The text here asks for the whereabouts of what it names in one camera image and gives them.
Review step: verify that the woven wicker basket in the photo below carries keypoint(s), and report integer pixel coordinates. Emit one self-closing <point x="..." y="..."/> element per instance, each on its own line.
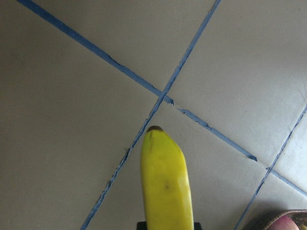
<point x="293" y="219"/>

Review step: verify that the yellow banana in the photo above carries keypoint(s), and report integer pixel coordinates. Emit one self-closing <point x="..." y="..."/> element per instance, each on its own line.
<point x="165" y="183"/>

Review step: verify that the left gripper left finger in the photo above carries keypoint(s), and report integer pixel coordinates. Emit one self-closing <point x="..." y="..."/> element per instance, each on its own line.
<point x="141" y="225"/>

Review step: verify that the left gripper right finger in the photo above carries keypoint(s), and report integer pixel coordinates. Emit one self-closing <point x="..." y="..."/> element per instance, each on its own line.
<point x="197" y="226"/>

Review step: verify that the red green apple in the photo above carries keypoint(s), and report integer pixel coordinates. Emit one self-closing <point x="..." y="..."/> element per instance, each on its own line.
<point x="285" y="223"/>

